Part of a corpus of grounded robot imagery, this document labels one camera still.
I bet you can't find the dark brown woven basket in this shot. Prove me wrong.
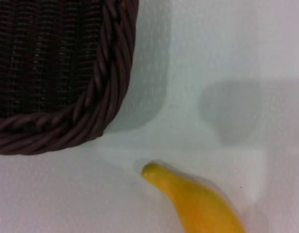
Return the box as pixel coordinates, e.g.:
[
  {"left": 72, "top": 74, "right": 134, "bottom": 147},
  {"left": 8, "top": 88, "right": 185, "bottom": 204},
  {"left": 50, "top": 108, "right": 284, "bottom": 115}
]
[{"left": 0, "top": 0, "right": 140, "bottom": 156}]

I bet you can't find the yellow banana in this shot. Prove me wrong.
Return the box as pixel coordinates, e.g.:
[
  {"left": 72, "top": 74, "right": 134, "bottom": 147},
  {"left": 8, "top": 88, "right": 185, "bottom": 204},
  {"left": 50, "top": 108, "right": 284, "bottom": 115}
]
[{"left": 141, "top": 162, "right": 246, "bottom": 233}]

